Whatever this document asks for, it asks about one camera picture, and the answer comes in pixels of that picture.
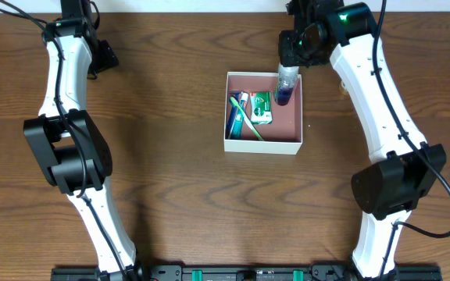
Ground clear pump bottle purple liquid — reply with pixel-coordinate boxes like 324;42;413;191
274;64;299;106

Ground white floral lotion tube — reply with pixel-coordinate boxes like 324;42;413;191
339;81;348;95

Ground green Dettol soap bar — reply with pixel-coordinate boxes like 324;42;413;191
250;91;273;125

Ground green white toothbrush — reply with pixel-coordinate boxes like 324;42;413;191
229;97;264;141

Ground white box pink interior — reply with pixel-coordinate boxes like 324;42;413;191
223;72;303;155

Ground blue disposable razor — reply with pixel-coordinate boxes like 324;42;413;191
225;91;241;139

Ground small toothpaste tube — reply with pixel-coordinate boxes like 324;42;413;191
228;91;249;140

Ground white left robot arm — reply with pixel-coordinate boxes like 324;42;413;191
23;1;143;280

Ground black mounting rail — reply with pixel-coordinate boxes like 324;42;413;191
50;264;444;281

